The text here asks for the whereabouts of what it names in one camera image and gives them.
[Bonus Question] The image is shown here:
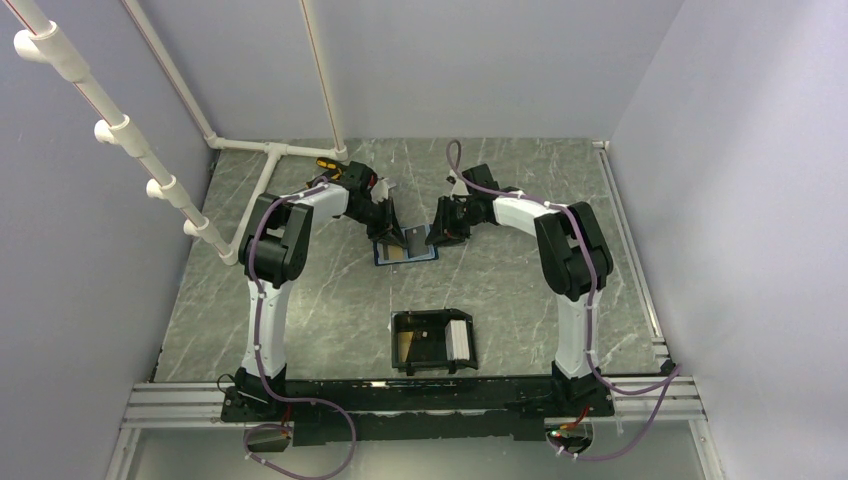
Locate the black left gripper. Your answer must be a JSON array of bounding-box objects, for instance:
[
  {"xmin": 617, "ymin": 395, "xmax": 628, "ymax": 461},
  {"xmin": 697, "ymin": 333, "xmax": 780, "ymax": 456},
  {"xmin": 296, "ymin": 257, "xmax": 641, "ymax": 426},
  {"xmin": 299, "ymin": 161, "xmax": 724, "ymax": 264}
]
[{"xmin": 348, "ymin": 198, "xmax": 408, "ymax": 251}]

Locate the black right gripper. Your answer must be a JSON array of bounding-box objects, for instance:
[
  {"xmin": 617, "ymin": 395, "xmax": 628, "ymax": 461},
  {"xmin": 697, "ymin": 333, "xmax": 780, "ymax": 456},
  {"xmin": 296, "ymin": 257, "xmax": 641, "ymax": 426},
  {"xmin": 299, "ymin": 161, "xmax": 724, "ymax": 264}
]
[{"xmin": 425, "ymin": 196, "xmax": 480, "ymax": 248}]

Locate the blue leather card holder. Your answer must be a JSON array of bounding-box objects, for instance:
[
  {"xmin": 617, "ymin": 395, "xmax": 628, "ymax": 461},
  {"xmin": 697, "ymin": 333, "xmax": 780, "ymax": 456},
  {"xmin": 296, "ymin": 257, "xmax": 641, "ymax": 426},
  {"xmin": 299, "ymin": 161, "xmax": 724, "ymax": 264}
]
[{"xmin": 373, "ymin": 225, "xmax": 439, "ymax": 267}]

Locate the dark grey credit card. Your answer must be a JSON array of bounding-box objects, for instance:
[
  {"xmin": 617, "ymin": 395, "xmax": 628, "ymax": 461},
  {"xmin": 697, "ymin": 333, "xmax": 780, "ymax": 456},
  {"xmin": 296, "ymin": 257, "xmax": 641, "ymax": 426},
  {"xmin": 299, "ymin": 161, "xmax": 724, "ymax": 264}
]
[{"xmin": 404, "ymin": 225, "xmax": 429, "ymax": 259}]

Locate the black plastic card tray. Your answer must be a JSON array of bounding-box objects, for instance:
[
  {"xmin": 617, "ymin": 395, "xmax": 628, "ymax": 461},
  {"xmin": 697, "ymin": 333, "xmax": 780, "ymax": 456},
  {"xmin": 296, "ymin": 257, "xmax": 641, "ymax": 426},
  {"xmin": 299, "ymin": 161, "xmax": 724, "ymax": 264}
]
[{"xmin": 389, "ymin": 308, "xmax": 479, "ymax": 376}]

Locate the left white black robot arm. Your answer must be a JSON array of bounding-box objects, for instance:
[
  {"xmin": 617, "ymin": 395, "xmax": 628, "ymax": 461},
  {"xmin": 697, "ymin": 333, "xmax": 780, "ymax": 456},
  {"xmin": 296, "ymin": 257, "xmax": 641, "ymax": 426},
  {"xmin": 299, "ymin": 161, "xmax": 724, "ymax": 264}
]
[{"xmin": 234, "ymin": 162, "xmax": 407, "ymax": 420}]

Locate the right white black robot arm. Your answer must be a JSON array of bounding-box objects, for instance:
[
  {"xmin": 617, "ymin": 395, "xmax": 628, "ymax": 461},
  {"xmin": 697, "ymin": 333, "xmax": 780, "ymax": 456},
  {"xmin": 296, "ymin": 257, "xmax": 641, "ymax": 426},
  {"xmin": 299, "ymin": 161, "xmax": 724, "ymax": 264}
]
[{"xmin": 426, "ymin": 164, "xmax": 614, "ymax": 415}]

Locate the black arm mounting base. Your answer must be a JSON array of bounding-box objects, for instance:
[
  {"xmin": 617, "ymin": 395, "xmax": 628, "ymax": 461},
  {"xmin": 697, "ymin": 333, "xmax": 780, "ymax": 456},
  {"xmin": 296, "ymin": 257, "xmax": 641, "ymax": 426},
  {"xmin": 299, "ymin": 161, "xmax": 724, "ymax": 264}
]
[{"xmin": 221, "ymin": 375, "xmax": 615, "ymax": 446}]

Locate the gold card in holder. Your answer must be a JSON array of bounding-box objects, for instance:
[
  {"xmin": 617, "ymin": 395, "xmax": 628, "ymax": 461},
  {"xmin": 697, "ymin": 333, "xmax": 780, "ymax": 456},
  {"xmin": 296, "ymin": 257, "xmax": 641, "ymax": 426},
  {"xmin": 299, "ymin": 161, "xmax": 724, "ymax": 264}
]
[{"xmin": 376, "ymin": 244, "xmax": 407, "ymax": 265}]

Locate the white card stack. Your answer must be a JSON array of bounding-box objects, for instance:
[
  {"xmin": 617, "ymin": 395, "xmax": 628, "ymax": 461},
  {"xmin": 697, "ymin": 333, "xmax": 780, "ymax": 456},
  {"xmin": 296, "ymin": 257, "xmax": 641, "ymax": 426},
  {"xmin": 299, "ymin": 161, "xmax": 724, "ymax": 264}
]
[{"xmin": 445, "ymin": 320, "xmax": 471, "ymax": 361}]

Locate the yellow black screwdriver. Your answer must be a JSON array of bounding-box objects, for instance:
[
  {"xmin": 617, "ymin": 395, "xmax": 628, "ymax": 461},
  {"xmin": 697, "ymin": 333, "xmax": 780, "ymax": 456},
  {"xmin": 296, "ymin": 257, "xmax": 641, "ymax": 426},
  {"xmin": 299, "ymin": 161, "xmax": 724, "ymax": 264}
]
[{"xmin": 315, "ymin": 157, "xmax": 347, "ymax": 180}]

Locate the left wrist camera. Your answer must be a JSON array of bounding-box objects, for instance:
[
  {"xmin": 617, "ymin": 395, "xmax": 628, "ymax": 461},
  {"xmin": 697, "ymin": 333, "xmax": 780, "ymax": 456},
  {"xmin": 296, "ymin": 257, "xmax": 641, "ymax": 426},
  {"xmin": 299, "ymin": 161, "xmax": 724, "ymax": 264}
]
[{"xmin": 370, "ymin": 177, "xmax": 397, "ymax": 204}]

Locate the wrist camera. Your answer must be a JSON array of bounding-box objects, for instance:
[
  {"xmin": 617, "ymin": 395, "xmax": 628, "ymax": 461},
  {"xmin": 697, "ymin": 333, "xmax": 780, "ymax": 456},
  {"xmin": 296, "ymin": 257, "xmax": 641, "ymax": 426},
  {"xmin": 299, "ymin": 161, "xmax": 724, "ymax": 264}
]
[
  {"xmin": 446, "ymin": 172, "xmax": 469, "ymax": 197},
  {"xmin": 370, "ymin": 177, "xmax": 397, "ymax": 204}
]

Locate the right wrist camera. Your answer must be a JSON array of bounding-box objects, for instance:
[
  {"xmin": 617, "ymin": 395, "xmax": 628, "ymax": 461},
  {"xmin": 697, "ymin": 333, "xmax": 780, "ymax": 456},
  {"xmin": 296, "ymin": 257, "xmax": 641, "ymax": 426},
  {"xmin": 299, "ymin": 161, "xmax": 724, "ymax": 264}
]
[{"xmin": 446, "ymin": 172, "xmax": 469, "ymax": 197}]

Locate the aluminium rail frame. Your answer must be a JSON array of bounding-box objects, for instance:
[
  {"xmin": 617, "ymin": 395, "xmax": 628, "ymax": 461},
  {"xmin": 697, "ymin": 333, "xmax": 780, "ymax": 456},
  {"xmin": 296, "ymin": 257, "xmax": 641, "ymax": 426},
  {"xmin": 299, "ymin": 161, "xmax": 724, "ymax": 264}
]
[{"xmin": 123, "ymin": 140, "xmax": 704, "ymax": 464}]

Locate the white pvc pipe frame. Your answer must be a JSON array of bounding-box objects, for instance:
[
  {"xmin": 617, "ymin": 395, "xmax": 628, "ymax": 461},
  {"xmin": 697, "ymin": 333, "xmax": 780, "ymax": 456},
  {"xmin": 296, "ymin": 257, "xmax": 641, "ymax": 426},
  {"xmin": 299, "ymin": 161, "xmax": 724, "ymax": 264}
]
[{"xmin": 4, "ymin": 1, "xmax": 349, "ymax": 265}]

